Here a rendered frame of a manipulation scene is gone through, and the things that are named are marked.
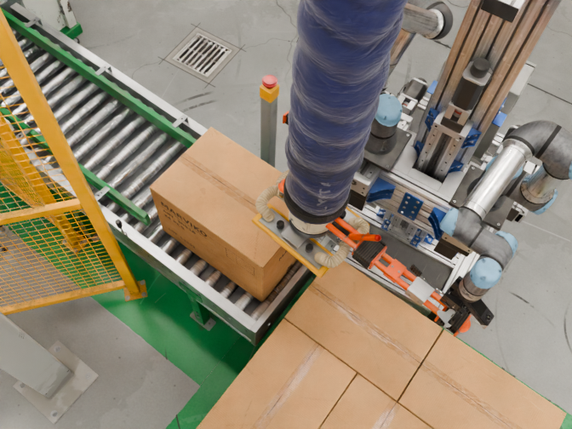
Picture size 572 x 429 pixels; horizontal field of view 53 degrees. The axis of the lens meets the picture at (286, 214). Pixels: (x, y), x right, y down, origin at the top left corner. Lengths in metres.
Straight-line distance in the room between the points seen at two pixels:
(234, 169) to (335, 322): 0.81
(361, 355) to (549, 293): 1.41
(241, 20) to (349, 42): 3.20
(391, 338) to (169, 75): 2.39
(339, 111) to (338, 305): 1.39
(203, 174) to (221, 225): 0.26
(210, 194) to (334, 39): 1.29
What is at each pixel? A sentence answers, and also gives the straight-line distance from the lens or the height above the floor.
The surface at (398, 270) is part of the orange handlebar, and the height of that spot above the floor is 1.25.
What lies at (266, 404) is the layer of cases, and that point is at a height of 0.54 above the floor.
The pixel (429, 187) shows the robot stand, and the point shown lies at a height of 0.95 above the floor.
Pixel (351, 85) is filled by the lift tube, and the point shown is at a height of 2.01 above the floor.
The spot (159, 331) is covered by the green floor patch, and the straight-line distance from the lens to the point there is 3.20.
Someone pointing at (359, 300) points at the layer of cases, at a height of 0.54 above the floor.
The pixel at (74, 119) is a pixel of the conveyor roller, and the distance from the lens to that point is 3.27.
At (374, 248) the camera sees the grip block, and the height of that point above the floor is 1.25.
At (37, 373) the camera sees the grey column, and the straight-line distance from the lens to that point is 2.91.
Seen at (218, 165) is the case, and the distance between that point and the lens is 2.48.
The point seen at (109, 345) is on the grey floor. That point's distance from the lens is 3.24.
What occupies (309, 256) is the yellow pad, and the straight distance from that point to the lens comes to 2.08.
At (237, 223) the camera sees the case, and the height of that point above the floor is 0.95.
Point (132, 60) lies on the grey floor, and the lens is 4.24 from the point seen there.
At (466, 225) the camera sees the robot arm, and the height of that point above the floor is 1.57.
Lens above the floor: 3.02
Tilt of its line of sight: 61 degrees down
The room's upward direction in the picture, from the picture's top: 5 degrees clockwise
